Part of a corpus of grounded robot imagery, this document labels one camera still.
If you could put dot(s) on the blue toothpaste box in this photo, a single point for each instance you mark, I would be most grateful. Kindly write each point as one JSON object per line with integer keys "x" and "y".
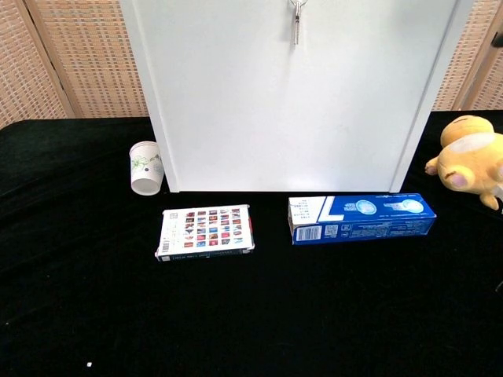
{"x": 361, "y": 220}

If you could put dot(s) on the white cabinet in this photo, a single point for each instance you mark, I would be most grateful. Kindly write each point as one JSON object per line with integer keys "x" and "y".
{"x": 283, "y": 110}

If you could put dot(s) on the white picture-grid card box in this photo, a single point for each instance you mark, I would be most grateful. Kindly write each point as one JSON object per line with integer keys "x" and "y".
{"x": 206, "y": 229}

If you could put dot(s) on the floral paper cup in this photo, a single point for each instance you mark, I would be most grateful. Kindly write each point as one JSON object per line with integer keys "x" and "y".
{"x": 143, "y": 165}

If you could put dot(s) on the woven folding screen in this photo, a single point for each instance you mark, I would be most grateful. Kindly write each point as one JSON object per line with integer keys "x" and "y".
{"x": 479, "y": 70}
{"x": 86, "y": 59}

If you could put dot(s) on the silver keys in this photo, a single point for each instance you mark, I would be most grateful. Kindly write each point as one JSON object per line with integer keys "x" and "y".
{"x": 296, "y": 23}

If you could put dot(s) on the black tablecloth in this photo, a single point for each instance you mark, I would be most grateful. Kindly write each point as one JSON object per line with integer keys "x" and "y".
{"x": 118, "y": 306}

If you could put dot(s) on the yellow plush toy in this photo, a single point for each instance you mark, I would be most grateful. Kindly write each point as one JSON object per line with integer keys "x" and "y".
{"x": 467, "y": 157}

